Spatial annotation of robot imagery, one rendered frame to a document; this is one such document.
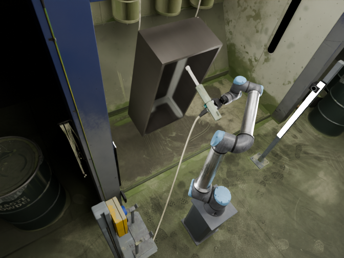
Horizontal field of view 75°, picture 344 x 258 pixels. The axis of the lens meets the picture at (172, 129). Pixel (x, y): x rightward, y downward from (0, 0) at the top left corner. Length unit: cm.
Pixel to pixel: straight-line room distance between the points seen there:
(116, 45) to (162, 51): 159
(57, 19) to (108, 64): 233
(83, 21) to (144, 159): 224
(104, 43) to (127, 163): 156
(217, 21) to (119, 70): 186
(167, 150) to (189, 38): 162
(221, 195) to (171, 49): 120
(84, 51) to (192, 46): 104
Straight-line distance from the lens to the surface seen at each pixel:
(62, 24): 95
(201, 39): 197
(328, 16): 331
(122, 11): 287
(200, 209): 213
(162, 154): 301
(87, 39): 100
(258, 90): 189
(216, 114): 173
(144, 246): 184
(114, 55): 326
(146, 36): 183
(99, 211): 103
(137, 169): 290
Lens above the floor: 261
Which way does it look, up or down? 52 degrees down
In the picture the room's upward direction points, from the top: 11 degrees clockwise
